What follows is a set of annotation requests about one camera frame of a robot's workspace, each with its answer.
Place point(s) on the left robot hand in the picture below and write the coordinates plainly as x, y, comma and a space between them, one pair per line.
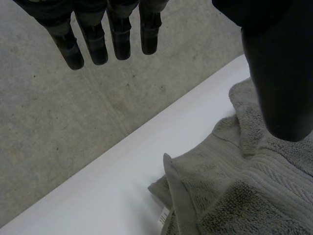
278, 73

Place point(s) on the grey towel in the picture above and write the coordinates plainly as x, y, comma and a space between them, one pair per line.
230, 176

